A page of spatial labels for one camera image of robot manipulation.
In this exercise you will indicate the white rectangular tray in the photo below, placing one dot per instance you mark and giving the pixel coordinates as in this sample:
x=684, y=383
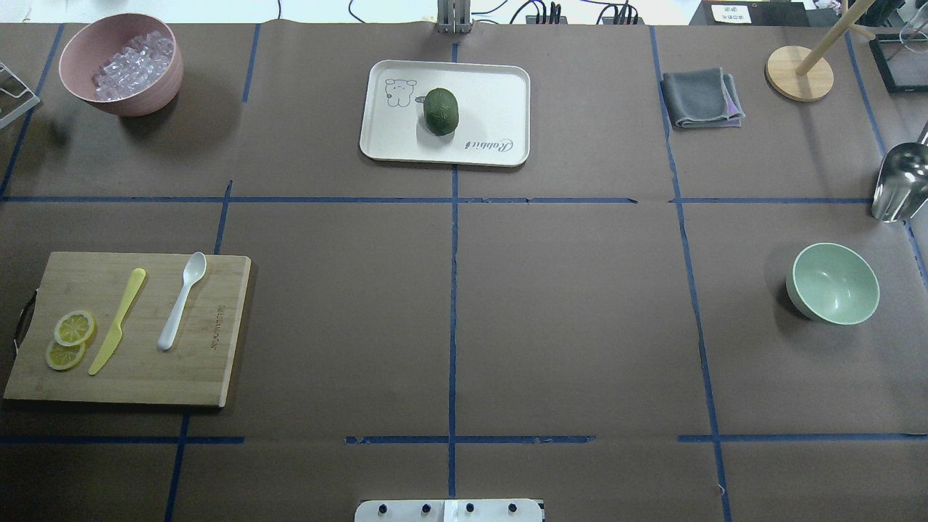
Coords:
x=494, y=103

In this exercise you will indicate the pink bowl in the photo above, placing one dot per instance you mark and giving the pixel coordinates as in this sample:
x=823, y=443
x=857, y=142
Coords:
x=97, y=43

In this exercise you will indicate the white wire cup rack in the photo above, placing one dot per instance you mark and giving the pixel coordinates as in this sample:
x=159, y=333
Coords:
x=16, y=97

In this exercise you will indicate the green lime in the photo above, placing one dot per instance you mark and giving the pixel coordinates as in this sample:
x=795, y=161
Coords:
x=441, y=111

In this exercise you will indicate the clear ice cubes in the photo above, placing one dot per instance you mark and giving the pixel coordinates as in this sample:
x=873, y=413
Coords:
x=142, y=61

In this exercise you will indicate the light green bowl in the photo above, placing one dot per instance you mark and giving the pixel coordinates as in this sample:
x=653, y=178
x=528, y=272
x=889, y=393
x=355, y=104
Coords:
x=831, y=283

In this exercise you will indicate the yellow plastic knife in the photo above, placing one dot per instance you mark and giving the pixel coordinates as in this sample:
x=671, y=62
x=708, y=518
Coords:
x=115, y=333

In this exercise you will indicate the white plastic spoon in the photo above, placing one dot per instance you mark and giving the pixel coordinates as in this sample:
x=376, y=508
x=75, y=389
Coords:
x=193, y=272

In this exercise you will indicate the metal ice scoop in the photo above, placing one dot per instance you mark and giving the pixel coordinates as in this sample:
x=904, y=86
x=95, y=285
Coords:
x=901, y=187

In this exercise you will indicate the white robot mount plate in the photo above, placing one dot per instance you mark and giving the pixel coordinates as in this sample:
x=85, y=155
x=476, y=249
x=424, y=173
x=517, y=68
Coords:
x=500, y=509

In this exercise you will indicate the black power strip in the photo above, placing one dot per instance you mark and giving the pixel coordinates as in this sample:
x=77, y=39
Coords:
x=582, y=13

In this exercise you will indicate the grey folded cloth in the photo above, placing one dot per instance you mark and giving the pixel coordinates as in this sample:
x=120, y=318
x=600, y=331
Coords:
x=705, y=98

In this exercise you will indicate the black framed glass tray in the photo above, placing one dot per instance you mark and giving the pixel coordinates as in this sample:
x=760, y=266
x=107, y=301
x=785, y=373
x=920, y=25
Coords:
x=902, y=69

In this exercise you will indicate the aluminium frame post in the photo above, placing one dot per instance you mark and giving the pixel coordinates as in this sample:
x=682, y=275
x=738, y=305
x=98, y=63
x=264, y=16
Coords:
x=454, y=16

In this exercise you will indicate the wooden mug tree stand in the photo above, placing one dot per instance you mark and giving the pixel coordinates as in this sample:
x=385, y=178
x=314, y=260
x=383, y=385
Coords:
x=803, y=74

